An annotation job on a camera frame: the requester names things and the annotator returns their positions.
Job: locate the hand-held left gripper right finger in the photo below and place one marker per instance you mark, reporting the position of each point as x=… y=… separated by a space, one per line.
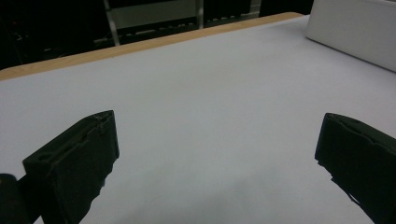
x=364 y=161

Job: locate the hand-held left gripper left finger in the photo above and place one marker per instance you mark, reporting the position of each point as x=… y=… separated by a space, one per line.
x=71 y=161

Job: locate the white rectangular box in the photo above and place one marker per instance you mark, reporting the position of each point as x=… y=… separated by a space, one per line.
x=358 y=28

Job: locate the white table mat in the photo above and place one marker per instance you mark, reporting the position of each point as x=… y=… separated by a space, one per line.
x=202 y=109

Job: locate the white metal stand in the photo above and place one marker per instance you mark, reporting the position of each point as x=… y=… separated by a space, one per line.
x=149 y=14

